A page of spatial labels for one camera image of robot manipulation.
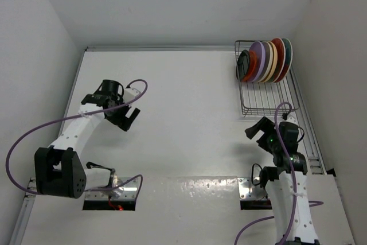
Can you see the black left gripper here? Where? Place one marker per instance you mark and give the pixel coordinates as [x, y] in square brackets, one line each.
[120, 121]

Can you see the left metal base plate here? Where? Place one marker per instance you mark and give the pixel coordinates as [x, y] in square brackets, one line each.
[126, 192]

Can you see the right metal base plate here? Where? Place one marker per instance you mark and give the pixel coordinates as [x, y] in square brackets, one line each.
[248, 191]

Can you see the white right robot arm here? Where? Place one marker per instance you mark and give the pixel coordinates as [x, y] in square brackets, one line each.
[286, 181]

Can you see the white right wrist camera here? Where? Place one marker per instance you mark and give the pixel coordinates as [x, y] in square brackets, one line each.
[289, 118]

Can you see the orange plate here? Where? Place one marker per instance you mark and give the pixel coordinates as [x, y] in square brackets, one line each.
[252, 67]

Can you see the black plate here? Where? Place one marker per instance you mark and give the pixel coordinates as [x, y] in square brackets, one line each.
[242, 65]

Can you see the wire dish rack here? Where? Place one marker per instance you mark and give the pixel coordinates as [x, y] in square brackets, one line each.
[262, 98]

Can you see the metal base plate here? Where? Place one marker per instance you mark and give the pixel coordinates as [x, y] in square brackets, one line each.
[126, 192]
[248, 191]

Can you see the purple plate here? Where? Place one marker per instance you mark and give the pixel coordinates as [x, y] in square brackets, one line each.
[259, 50]

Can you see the red teal floral plate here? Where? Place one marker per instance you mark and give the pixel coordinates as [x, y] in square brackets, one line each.
[281, 51]
[289, 56]

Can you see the cream bear plate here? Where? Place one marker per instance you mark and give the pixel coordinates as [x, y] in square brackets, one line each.
[268, 60]

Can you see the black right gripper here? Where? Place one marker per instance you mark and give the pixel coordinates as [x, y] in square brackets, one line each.
[265, 125]

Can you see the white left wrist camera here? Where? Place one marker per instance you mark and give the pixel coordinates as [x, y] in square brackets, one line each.
[130, 94]

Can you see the yellow plate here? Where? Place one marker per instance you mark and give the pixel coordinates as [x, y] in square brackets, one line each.
[274, 61]

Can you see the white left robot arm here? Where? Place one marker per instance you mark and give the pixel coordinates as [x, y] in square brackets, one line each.
[59, 171]

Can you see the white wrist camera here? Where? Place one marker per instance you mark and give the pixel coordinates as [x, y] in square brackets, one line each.
[289, 118]
[130, 94]

